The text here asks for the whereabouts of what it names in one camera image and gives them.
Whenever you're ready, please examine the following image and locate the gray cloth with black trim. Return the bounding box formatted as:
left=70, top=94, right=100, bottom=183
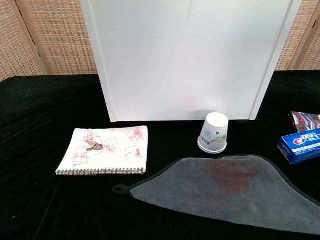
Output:
left=112, top=154, right=320, bottom=236

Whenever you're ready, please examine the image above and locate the white printed paper cup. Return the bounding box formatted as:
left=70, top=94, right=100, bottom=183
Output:
left=197, top=112, right=230, bottom=154

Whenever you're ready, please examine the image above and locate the white cabinet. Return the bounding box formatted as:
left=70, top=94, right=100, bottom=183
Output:
left=79, top=0, right=305, bottom=123

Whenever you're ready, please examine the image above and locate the spiral notebook with red drawings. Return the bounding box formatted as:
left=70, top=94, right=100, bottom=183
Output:
left=55, top=125, right=149, bottom=176

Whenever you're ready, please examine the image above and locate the black tablecloth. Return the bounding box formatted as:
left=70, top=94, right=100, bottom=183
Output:
left=0, top=69, right=320, bottom=240

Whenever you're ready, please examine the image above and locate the woven folding screen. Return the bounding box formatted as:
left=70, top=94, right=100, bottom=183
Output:
left=273, top=0, right=320, bottom=72
left=0, top=0, right=98, bottom=82

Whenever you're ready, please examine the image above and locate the blue toothpaste box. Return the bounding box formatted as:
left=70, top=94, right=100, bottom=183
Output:
left=277, top=128, right=320, bottom=165

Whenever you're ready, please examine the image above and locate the red blue snack packet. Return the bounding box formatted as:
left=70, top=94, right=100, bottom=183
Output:
left=290, top=111, right=320, bottom=135

